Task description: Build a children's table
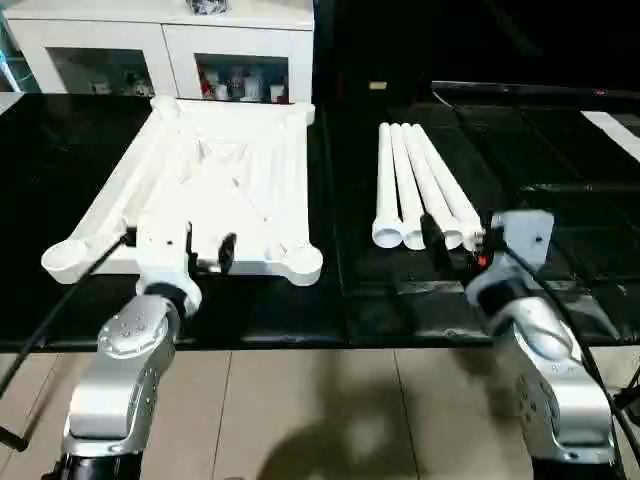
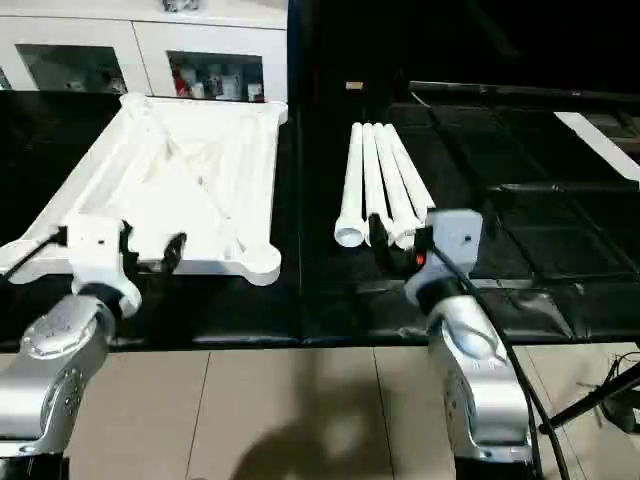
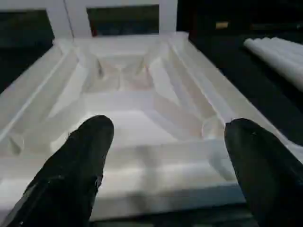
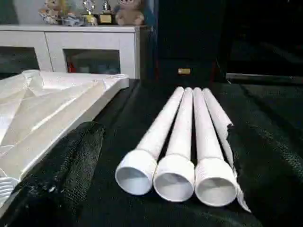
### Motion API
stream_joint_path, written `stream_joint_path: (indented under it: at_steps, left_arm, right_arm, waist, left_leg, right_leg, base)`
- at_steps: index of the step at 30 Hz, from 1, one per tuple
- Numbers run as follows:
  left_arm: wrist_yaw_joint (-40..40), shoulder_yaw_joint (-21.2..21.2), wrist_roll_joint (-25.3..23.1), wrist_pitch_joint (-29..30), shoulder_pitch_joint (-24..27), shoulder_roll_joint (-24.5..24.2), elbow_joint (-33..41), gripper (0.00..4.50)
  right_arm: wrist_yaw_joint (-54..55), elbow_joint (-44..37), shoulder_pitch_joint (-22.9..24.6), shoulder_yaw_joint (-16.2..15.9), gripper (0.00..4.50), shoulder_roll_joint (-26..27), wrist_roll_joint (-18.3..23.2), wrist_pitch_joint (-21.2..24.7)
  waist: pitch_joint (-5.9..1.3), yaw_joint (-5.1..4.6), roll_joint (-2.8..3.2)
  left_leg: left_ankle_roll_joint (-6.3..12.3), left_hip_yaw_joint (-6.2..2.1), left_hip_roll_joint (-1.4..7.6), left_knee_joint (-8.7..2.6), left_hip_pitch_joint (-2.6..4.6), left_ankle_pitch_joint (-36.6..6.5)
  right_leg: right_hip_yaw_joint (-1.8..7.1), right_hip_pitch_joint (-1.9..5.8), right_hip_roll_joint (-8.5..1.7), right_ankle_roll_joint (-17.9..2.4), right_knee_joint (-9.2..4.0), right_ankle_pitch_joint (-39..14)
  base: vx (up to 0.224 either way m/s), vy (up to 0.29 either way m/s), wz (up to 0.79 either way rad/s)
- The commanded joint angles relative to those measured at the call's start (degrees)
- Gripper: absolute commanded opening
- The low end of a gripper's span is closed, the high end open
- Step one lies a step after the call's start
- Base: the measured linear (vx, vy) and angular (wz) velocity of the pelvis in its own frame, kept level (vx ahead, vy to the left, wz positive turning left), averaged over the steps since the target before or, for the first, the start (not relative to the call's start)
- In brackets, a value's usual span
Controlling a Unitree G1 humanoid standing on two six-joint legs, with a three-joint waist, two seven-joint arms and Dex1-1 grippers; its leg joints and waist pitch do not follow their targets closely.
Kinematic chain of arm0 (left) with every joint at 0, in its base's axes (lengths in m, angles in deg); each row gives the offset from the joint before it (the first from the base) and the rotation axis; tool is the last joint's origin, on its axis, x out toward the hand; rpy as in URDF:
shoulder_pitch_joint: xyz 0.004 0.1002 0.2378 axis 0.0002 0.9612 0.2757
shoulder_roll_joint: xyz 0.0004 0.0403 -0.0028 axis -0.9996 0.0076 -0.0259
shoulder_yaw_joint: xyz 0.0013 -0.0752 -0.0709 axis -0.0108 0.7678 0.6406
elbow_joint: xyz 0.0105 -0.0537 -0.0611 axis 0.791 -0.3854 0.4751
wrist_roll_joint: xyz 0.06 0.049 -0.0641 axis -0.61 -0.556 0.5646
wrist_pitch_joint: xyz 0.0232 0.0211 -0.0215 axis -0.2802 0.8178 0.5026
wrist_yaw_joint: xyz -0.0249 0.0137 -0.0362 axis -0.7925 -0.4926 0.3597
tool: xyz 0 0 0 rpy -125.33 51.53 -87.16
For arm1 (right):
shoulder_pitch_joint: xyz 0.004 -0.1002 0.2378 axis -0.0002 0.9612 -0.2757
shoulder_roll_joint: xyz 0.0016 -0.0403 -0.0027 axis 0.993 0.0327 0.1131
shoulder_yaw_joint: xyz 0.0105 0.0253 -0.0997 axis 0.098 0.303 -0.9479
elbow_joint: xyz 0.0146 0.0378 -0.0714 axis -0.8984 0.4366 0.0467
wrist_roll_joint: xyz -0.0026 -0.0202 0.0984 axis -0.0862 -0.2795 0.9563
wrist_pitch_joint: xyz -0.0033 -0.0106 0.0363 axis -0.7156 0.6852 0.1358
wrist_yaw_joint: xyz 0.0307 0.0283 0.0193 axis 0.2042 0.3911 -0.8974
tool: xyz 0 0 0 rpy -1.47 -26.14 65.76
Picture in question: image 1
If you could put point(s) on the white plastic table leg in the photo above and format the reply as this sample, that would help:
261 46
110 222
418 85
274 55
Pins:
442 175
407 190
387 190
426 175

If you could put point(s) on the white plastic table top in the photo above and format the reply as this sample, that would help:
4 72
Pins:
225 175

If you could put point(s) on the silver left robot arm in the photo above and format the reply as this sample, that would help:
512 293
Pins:
130 340

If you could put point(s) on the black work mat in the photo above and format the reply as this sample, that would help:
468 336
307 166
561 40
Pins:
75 200

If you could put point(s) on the red white bottle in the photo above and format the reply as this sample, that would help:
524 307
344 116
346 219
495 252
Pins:
207 82

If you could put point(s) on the white flat strip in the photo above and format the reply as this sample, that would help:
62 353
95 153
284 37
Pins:
612 132

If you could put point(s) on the small yellow label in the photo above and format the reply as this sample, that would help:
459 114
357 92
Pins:
378 85

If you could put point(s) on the white toy figurine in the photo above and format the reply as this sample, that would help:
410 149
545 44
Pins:
137 85

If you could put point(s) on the small white jar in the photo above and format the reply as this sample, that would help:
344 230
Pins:
276 92

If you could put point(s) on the white glass door cabinet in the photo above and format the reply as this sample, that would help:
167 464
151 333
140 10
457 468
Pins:
165 45

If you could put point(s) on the black tripod stand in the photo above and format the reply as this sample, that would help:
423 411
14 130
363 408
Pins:
627 395

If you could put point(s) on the black box with label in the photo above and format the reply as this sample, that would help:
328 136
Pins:
375 40

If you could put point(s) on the dark crumpled bundle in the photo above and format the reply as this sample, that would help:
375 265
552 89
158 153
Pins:
207 5

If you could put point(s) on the black long rail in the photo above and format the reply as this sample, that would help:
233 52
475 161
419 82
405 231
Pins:
525 90

